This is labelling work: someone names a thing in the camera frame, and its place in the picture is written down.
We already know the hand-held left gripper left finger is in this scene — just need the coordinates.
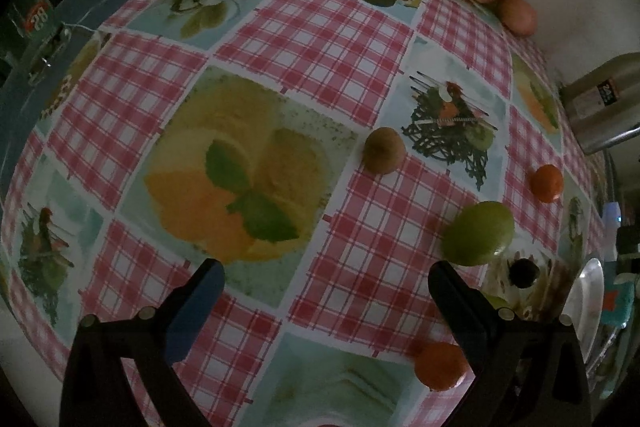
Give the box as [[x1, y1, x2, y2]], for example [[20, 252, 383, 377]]
[[59, 258, 226, 427]]

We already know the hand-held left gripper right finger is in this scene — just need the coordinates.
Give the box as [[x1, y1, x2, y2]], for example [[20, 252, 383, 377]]
[[428, 261, 593, 427]]

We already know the green apple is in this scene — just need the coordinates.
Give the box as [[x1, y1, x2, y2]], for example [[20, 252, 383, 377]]
[[482, 292, 513, 313], [440, 201, 516, 268]]

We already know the large orange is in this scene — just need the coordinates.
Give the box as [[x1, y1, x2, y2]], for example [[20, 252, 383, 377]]
[[414, 342, 473, 392]]

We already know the dark plum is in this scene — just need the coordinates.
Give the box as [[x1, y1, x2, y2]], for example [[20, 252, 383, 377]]
[[508, 258, 541, 289]]

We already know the round steel basin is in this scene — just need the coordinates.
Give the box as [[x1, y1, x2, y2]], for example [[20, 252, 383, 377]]
[[562, 257, 606, 373]]

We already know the small orange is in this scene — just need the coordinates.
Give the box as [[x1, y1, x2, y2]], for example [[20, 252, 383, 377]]
[[530, 164, 565, 202]]

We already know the brown kiwi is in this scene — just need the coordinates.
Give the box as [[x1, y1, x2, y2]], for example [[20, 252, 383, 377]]
[[363, 127, 407, 172]]

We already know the teal box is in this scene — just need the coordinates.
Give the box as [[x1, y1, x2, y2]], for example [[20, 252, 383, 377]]
[[600, 274, 640, 333]]

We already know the black power adapter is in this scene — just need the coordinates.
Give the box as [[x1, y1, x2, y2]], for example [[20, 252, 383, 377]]
[[617, 224, 640, 258]]

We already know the stainless steel thermos jug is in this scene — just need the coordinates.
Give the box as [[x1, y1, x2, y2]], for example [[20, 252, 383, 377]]
[[559, 53, 640, 156]]

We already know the checkered fruit print tablecloth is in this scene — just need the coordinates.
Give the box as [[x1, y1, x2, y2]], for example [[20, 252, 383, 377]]
[[0, 0, 608, 427]]

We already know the green printed box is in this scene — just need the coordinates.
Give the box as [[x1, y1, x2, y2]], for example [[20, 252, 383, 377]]
[[10, 0, 56, 58]]

